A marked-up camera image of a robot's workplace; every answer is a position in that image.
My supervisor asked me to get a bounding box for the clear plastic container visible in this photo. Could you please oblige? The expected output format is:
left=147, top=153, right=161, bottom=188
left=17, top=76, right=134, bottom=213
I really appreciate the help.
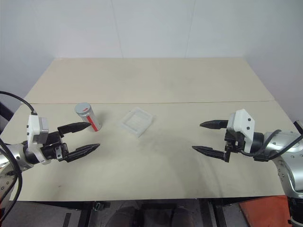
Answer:
left=117, top=106, right=157, bottom=138

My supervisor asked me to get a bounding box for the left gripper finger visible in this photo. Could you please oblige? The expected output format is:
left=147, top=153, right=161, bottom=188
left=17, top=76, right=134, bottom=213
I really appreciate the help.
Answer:
left=63, top=143, right=101, bottom=163
left=57, top=122, right=92, bottom=138

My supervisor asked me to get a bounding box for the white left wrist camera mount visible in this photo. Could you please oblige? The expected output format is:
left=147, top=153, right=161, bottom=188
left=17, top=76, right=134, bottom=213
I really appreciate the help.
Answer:
left=27, top=115, right=50, bottom=165

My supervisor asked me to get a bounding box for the grey round lid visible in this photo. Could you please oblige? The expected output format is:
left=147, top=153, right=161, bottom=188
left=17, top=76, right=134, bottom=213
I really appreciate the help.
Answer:
left=74, top=102, right=93, bottom=118

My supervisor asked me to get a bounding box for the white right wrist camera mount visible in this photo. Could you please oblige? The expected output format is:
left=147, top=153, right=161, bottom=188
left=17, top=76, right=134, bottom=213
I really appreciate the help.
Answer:
left=226, top=109, right=256, bottom=154

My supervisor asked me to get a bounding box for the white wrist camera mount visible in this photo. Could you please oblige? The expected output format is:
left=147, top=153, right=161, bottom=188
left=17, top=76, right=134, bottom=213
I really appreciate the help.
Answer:
left=27, top=115, right=50, bottom=165
left=226, top=109, right=256, bottom=154

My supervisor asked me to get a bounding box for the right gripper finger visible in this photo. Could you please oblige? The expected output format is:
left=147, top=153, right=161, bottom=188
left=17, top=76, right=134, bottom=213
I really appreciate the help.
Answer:
left=199, top=119, right=229, bottom=130
left=191, top=146, right=232, bottom=164

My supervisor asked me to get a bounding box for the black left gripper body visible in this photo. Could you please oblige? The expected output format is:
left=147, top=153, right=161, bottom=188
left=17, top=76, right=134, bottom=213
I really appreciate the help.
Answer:
left=40, top=131, right=69, bottom=162

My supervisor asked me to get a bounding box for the grey can with red label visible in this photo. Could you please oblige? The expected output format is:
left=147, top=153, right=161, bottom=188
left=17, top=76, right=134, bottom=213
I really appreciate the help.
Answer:
left=76, top=109, right=103, bottom=133

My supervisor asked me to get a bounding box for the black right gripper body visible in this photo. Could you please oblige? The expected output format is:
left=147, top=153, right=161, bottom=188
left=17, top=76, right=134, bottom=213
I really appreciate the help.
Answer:
left=223, top=129, right=245, bottom=153

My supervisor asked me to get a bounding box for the black table frame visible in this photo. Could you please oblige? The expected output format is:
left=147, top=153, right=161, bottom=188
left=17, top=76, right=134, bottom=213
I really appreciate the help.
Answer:
left=45, top=196, right=241, bottom=227

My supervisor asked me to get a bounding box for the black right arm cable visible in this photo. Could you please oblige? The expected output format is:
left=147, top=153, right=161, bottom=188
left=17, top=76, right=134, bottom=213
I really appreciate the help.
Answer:
left=241, top=129, right=303, bottom=163

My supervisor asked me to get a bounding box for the orange red mat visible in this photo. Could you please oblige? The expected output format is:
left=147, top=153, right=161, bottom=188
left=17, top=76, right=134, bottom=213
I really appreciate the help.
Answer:
left=238, top=195, right=291, bottom=227

